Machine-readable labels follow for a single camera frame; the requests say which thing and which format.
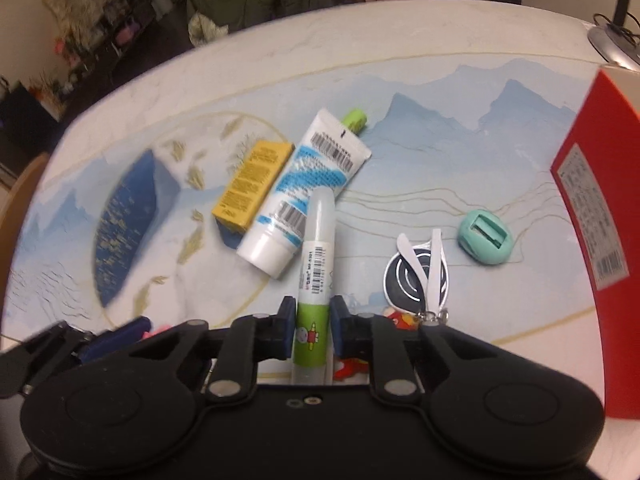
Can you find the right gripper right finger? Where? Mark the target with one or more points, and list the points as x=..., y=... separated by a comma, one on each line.
x=377, y=341

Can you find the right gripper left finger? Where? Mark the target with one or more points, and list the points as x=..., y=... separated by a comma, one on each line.
x=238, y=349

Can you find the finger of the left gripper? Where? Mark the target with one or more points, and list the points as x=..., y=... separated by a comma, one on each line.
x=114, y=340

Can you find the orange red keychain charm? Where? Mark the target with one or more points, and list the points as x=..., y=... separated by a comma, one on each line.
x=426, y=351

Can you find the green label glue stick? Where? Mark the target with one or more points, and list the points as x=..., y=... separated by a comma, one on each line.
x=312, y=334

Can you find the yellow small carton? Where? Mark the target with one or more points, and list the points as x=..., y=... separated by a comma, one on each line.
x=249, y=186

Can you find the white blue cream tube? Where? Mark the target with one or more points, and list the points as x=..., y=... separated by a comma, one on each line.
x=328, y=155

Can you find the green highlighter marker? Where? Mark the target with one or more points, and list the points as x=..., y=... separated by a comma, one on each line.
x=355, y=121

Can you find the blue landscape table mat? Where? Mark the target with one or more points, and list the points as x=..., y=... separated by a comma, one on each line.
x=459, y=144

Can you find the wooden chair left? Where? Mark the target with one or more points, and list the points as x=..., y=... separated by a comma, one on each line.
x=13, y=214

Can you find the dark tv cabinet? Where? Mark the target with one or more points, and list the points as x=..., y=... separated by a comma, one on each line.
x=33, y=116

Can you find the red cardboard box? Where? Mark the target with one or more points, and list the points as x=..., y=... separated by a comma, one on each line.
x=597, y=173

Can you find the white desk lamp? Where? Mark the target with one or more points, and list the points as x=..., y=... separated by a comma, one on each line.
x=613, y=40

